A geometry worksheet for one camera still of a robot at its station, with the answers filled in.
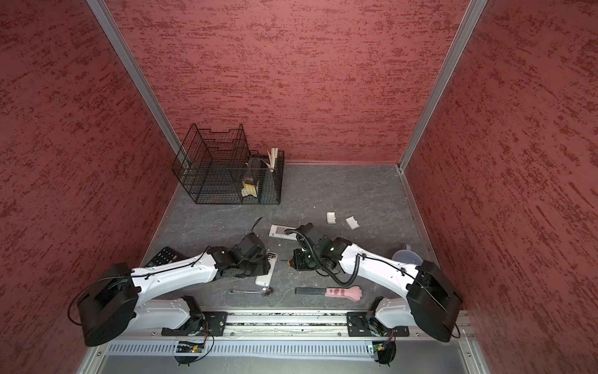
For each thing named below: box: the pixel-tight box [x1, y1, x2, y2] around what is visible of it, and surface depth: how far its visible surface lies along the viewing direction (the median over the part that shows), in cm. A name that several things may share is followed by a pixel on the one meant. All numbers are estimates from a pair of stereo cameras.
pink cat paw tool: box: [294, 285, 363, 301], surface depth 81 cm
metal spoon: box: [228, 286, 275, 297], surface depth 82 cm
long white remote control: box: [268, 224, 298, 241], surface depth 96 cm
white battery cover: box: [344, 215, 361, 231], surface depth 102 cm
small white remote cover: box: [326, 211, 337, 225], surface depth 103 cm
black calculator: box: [145, 246, 187, 268], surface depth 89 cm
